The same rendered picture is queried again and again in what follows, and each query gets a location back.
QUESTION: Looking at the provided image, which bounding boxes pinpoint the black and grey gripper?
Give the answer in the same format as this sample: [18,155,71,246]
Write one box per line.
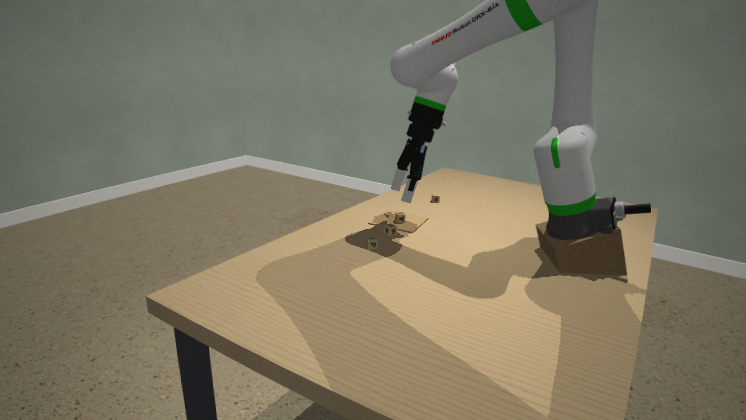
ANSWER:
[391,124,434,204]

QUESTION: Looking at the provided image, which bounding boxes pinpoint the tan flat mat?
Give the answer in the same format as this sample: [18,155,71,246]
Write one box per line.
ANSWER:
[368,210,429,233]

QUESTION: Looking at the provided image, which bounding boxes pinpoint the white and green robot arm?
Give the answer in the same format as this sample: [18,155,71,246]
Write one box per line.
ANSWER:
[390,0,651,240]

